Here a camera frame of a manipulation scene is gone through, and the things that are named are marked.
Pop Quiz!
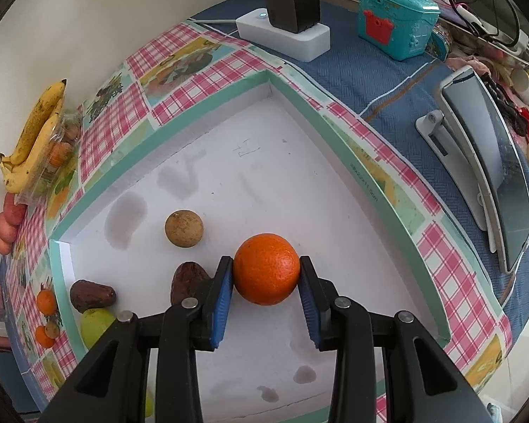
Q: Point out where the blue tablecloth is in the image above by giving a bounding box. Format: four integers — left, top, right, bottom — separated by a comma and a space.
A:
0, 0, 529, 410

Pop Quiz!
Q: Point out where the wrinkled brown date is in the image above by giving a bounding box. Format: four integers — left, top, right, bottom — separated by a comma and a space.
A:
170, 262, 212, 306
69, 279, 117, 313

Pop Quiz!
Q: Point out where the spotted yellow banana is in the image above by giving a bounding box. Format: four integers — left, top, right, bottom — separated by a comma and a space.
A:
9, 78, 68, 166

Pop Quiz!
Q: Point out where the teal toy case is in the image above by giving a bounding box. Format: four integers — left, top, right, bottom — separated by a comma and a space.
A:
357, 0, 442, 61

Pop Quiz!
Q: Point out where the white power strip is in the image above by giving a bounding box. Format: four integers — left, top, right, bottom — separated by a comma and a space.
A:
237, 7, 331, 63

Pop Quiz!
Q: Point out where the white tablet stand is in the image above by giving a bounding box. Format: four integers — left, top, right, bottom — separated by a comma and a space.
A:
415, 110, 507, 254

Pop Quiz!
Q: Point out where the white box with teal rim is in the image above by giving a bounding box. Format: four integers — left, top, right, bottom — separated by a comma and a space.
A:
48, 68, 451, 423

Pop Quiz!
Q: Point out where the clear plastic clamshell container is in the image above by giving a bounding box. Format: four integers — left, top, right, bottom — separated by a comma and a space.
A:
15, 110, 84, 206

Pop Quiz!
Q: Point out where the pink checkered printed tablecloth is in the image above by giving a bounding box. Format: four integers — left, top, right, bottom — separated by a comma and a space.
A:
4, 22, 514, 423

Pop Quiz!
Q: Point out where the bunch of yellow bananas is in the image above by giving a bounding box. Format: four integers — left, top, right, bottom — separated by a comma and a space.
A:
0, 97, 67, 195

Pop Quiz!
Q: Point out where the black cable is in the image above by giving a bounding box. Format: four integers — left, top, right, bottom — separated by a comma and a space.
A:
423, 0, 523, 49

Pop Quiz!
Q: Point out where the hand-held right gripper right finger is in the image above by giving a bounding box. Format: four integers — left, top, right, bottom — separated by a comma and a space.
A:
298, 256, 497, 423

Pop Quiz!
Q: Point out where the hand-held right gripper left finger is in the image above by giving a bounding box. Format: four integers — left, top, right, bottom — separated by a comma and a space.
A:
37, 256, 234, 423

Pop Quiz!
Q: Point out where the tablet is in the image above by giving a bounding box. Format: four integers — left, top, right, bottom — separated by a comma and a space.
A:
441, 65, 529, 274

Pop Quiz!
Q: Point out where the small orange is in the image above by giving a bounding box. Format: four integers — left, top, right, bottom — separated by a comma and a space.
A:
233, 233, 301, 306
36, 290, 58, 313
48, 142, 70, 166
35, 325, 54, 349

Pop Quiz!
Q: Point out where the round patterned tin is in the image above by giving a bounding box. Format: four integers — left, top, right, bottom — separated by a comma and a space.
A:
430, 24, 452, 60

